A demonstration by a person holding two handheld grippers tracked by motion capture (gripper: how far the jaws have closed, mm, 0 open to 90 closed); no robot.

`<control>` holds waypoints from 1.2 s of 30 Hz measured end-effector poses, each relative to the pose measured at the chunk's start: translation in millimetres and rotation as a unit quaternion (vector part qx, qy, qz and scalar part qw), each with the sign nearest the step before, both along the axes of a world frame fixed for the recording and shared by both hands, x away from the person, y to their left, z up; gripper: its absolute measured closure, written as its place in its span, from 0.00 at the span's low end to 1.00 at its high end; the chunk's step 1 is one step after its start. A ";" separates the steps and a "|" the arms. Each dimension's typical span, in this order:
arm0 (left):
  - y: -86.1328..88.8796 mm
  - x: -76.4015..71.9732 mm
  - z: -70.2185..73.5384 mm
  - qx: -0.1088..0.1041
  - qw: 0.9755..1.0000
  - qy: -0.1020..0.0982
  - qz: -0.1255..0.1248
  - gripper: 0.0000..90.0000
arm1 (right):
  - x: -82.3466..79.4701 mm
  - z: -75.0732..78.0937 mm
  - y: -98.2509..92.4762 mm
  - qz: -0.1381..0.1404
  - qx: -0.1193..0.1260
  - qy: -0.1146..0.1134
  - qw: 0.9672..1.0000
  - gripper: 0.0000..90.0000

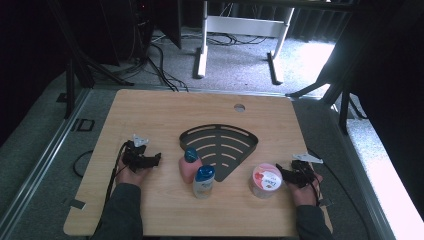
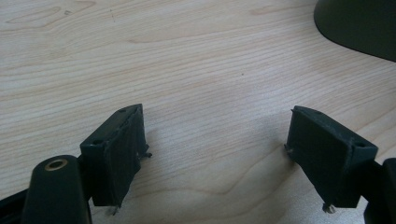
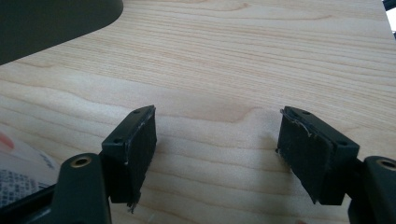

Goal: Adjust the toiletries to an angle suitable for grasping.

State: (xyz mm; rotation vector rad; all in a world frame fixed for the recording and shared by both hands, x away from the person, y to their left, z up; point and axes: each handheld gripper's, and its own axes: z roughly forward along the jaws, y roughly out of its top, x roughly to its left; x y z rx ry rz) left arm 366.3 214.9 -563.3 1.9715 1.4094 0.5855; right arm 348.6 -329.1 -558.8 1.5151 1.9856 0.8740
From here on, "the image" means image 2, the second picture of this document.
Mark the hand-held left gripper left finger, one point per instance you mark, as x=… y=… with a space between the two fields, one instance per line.
x=112 y=155

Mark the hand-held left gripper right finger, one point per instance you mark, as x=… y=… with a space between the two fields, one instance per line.
x=323 y=155

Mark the black fan-shaped tray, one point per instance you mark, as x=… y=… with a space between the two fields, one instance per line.
x=358 y=25

